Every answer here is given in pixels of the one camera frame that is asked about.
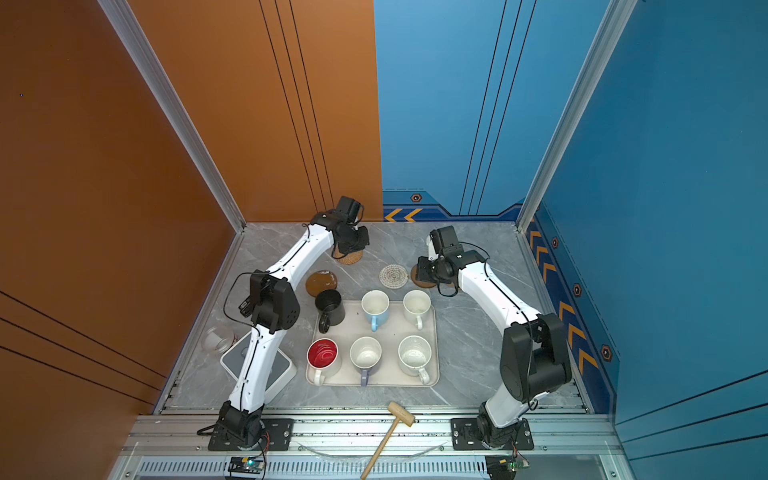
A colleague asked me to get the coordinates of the tan woven rattan coaster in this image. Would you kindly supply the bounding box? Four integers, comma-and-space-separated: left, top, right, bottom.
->
332, 249, 364, 265

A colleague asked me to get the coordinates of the round dark cork coaster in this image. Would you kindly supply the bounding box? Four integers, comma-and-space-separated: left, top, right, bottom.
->
410, 265, 437, 289

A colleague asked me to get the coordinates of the glossy brown round coaster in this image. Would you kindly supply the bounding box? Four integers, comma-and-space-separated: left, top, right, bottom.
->
305, 270, 338, 297

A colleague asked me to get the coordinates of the white woven round coaster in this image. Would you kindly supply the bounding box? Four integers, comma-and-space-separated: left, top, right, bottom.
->
379, 264, 410, 290

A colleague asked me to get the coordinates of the black mug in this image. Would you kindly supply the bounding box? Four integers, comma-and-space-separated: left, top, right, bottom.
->
315, 289, 346, 334

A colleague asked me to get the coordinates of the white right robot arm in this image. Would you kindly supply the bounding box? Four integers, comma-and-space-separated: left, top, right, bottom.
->
416, 226, 573, 449

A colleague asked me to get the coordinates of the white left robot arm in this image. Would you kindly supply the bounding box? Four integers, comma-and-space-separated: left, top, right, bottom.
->
208, 203, 369, 451

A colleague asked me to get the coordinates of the clear glass cup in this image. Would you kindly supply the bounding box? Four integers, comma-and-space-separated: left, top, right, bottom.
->
200, 326, 236, 355

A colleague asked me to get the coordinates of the white mug back right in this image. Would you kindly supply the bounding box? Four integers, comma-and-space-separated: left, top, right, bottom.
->
402, 290, 431, 330

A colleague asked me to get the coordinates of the light blue mug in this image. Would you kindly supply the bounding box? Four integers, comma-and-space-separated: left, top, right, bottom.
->
361, 290, 390, 332

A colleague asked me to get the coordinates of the large white mug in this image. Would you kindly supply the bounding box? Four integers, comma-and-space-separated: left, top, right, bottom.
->
397, 335, 432, 385

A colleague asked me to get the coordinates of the beige serving tray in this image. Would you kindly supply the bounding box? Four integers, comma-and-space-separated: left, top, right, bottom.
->
305, 300, 440, 388

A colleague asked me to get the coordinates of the red inside white mug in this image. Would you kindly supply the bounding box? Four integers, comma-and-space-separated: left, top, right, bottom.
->
307, 338, 342, 386

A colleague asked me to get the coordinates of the wooden mallet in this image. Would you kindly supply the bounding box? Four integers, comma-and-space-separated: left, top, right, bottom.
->
360, 401, 415, 480

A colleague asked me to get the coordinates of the right green circuit board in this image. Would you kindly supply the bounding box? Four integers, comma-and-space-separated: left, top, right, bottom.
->
485, 456, 523, 480

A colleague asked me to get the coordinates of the green circuit board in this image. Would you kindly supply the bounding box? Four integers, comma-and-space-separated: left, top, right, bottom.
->
485, 456, 523, 480
227, 456, 266, 480

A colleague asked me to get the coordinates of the left green circuit board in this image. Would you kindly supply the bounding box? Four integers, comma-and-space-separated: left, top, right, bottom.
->
227, 456, 266, 480

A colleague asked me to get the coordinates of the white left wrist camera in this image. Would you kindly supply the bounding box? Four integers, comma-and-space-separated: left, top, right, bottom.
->
333, 196, 365, 226

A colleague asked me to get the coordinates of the white mug purple handle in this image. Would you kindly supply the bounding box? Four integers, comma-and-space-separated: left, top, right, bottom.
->
349, 336, 383, 387

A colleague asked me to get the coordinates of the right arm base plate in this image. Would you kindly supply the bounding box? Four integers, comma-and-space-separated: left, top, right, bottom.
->
450, 415, 535, 451

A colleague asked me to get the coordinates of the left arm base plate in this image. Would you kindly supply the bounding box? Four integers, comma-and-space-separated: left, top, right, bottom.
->
207, 418, 294, 452

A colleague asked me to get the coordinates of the aluminium front rail frame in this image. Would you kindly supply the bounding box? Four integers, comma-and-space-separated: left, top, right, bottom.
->
108, 408, 634, 479

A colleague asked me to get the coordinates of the aluminium corner post right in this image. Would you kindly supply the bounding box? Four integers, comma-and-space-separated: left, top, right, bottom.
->
516, 0, 637, 233

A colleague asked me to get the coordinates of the aluminium corner post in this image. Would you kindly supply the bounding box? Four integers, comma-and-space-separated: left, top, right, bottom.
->
516, 0, 637, 233
98, 0, 247, 234

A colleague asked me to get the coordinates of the aluminium corner post left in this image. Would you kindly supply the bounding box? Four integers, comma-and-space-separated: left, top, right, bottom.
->
98, 0, 247, 234

